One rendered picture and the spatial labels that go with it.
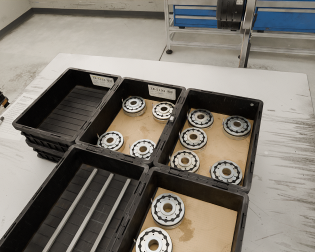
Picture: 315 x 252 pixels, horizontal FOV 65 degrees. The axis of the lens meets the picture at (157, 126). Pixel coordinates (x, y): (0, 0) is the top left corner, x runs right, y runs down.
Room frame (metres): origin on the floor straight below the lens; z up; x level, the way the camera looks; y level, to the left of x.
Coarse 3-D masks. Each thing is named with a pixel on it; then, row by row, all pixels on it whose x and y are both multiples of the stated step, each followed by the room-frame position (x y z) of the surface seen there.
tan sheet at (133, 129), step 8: (120, 112) 0.79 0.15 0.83; (144, 112) 0.77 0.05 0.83; (120, 120) 0.74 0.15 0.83; (128, 120) 0.74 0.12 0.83; (136, 120) 0.73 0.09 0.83; (144, 120) 0.72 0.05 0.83; (152, 120) 0.72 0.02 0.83; (112, 128) 0.70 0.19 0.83; (120, 128) 0.70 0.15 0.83; (128, 128) 0.69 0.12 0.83; (136, 128) 0.68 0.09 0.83; (144, 128) 0.68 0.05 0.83; (152, 128) 0.67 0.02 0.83; (160, 128) 0.67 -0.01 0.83; (128, 136) 0.65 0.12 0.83; (136, 136) 0.64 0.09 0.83; (144, 136) 0.64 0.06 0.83; (152, 136) 0.63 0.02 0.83; (128, 144) 0.61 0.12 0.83; (128, 152) 0.57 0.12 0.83
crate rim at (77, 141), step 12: (120, 84) 0.87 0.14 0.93; (156, 84) 0.84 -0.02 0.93; (168, 84) 0.82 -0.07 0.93; (108, 96) 0.79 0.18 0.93; (180, 96) 0.74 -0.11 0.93; (168, 120) 0.61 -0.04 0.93; (84, 132) 0.61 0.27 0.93; (84, 144) 0.55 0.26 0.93; (156, 144) 0.51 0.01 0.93; (132, 156) 0.47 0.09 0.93
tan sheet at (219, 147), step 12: (192, 108) 0.76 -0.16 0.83; (216, 120) 0.67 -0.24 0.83; (252, 120) 0.65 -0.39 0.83; (216, 132) 0.61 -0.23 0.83; (216, 144) 0.55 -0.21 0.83; (228, 144) 0.54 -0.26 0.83; (240, 144) 0.54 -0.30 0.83; (204, 156) 0.50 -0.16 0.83; (216, 156) 0.50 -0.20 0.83; (228, 156) 0.49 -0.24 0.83; (240, 156) 0.48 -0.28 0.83; (204, 168) 0.45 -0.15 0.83; (240, 168) 0.44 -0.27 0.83
